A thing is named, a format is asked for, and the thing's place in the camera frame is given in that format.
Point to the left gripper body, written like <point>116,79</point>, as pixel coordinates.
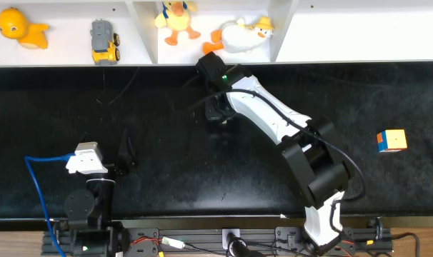
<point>118,169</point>

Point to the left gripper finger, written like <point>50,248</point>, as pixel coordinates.
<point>126,151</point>
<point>84,138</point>

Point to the grey and yellow toy truck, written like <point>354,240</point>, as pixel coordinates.
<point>104,39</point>

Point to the yellow rubber duck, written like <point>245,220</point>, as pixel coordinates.
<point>14,25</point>

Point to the many-coloured puzzle cube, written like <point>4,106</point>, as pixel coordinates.
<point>393,140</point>

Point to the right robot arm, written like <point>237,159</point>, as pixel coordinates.
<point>259,107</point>

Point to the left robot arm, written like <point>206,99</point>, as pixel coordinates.
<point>79,205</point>

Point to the yellow plush duck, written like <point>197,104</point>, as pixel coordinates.
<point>177,21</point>

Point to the white plush duck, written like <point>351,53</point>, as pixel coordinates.
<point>241,35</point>

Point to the white shelf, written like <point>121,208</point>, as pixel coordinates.
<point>345,35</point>

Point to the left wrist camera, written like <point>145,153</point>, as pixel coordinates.
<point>88,158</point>

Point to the mounting rail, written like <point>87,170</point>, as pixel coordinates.
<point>202,237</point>

